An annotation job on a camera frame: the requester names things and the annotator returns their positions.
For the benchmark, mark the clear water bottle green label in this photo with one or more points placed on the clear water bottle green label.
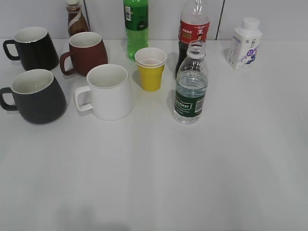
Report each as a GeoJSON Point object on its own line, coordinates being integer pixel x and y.
{"type": "Point", "coordinates": [191, 84]}

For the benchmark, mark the white ceramic mug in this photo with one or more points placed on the white ceramic mug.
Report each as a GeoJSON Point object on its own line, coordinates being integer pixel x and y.
{"type": "Point", "coordinates": [111, 97]}

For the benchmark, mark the dark red ceramic mug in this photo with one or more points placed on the dark red ceramic mug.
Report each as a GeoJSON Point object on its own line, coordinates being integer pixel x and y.
{"type": "Point", "coordinates": [86, 50]}

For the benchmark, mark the black mug with silver rim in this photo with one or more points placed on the black mug with silver rim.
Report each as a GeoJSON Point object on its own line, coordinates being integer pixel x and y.
{"type": "Point", "coordinates": [33, 47]}

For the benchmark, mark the yellow stacked paper cups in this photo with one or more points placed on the yellow stacked paper cups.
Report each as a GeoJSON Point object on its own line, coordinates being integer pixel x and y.
{"type": "Point", "coordinates": [151, 63]}

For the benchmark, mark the cola bottle red label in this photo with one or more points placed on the cola bottle red label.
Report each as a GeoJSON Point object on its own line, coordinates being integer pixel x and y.
{"type": "Point", "coordinates": [194, 25]}

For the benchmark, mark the green soda bottle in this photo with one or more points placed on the green soda bottle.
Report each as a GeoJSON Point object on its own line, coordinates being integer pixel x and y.
{"type": "Point", "coordinates": [136, 16]}

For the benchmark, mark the brown Nescafe coffee bottle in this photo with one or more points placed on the brown Nescafe coffee bottle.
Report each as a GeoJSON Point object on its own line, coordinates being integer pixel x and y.
{"type": "Point", "coordinates": [76, 20]}

